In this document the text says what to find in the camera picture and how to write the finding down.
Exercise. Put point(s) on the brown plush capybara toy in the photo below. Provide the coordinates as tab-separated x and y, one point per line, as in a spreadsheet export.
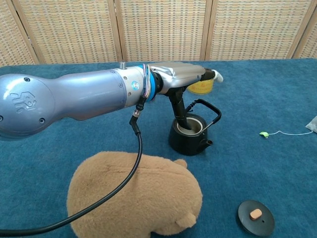
158	198

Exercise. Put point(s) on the tea bag with green tag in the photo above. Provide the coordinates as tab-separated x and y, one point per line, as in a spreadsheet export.
312	125

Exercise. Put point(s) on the black teapot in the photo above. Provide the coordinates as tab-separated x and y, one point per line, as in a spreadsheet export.
188	143

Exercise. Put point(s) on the blue carpet table cover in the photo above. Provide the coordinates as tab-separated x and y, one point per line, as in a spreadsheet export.
247	161

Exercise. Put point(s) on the black teapot lid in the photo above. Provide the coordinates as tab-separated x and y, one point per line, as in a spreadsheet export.
247	218

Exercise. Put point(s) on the woven folding screen panel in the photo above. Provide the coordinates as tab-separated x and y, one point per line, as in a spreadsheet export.
71	32
310	42
255	29
10	42
163	29

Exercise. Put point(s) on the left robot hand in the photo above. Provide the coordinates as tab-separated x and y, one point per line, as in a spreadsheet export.
180	73

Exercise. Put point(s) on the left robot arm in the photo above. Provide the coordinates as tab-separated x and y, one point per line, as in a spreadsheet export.
74	91

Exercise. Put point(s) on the yellow packing tape roll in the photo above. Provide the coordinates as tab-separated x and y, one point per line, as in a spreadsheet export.
200	89

